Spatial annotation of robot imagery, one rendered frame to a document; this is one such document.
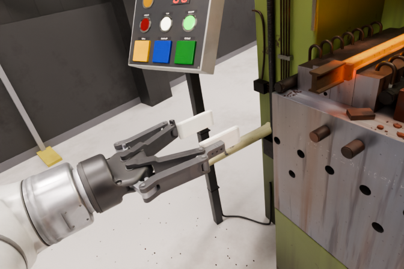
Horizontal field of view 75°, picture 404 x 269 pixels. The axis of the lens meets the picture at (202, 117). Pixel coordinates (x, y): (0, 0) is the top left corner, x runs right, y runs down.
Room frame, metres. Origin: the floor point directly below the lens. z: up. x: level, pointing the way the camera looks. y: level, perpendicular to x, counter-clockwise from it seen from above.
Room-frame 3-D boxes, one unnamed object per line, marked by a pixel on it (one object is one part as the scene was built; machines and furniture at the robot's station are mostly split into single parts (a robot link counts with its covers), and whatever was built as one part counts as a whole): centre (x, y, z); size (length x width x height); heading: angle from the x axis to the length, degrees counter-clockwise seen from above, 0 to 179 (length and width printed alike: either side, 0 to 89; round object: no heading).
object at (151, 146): (0.35, 0.09, 1.00); 0.11 x 0.01 x 0.04; 138
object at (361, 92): (0.64, -0.50, 0.96); 0.42 x 0.20 x 0.09; 117
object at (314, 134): (0.48, -0.26, 0.87); 0.04 x 0.03 x 0.03; 117
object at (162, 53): (0.91, 0.09, 1.01); 0.07 x 0.05 x 0.07; 52
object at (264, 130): (0.81, -0.08, 0.62); 0.44 x 0.05 x 0.05; 117
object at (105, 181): (0.30, 0.13, 1.00); 0.09 x 0.08 x 0.07; 117
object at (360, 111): (0.45, -0.33, 0.92); 0.04 x 0.03 x 0.01; 77
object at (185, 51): (0.85, 0.02, 1.01); 0.07 x 0.05 x 0.07; 52
